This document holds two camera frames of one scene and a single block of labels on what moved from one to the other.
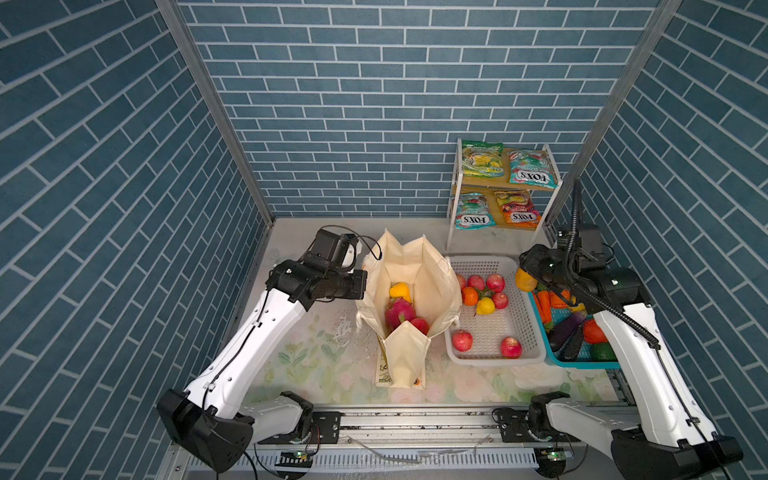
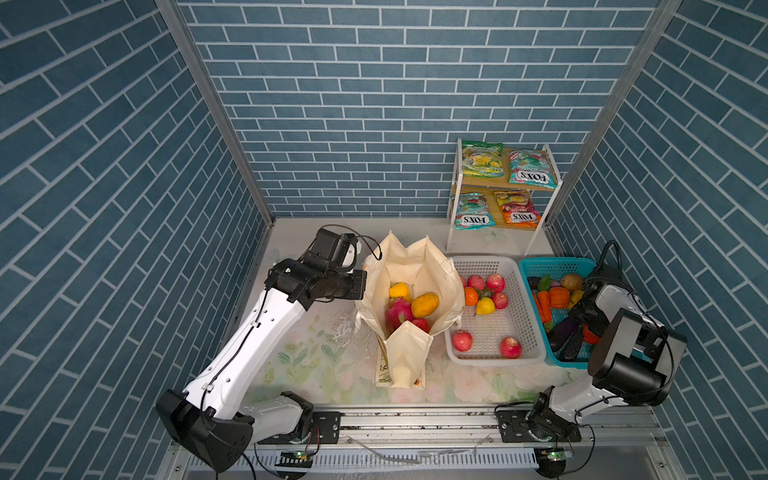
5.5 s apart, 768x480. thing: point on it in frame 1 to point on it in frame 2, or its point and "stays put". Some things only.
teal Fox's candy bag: x=533 y=167 stays put
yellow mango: x=400 y=289 stays put
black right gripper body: x=541 y=263 to x=590 y=316
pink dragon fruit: x=400 y=311 stays put
